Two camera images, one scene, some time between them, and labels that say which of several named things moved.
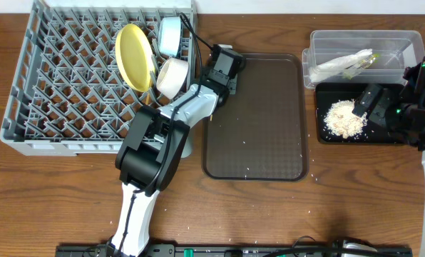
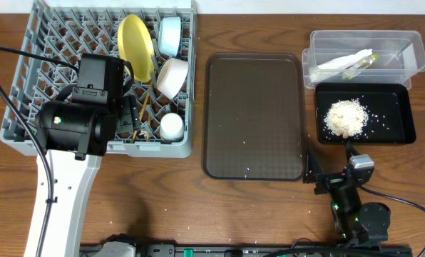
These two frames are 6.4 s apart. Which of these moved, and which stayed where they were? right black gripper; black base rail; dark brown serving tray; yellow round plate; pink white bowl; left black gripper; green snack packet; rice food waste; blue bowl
Moved: left black gripper; right black gripper; yellow round plate
Stayed: pink white bowl; rice food waste; dark brown serving tray; green snack packet; blue bowl; black base rail
